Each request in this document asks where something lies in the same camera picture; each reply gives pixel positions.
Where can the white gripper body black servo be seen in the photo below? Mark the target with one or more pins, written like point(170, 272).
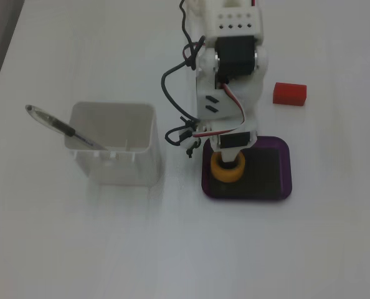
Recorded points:
point(233, 141)

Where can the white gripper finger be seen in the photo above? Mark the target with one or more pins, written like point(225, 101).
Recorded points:
point(230, 157)

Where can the yellow tape roll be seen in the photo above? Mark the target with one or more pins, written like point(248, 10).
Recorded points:
point(225, 176)

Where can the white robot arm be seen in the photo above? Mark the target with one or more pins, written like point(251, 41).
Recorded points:
point(235, 21)

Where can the purple metal tray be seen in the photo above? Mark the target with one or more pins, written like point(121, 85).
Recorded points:
point(266, 174)

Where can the red ribbed block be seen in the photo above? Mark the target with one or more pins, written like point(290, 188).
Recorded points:
point(289, 94)

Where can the white plastic container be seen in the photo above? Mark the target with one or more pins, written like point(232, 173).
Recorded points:
point(126, 171)

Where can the black clear pen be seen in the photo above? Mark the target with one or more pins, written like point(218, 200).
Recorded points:
point(65, 128)

